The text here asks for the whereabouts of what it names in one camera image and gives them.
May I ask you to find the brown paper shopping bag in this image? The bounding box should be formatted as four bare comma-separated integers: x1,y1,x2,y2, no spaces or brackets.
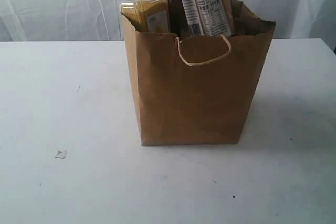
121,0,276,146

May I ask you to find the yellow millet plastic bottle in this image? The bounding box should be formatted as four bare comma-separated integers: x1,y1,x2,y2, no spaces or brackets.
120,0,170,33

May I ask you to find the noodle packet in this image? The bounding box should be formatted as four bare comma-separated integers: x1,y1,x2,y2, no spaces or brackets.
182,0,235,37

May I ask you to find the small clear plastic scrap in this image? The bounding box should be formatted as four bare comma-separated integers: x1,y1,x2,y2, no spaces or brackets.
55,150,67,160

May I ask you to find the white backdrop curtain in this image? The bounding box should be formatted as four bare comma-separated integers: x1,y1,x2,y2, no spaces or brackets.
1,0,335,47

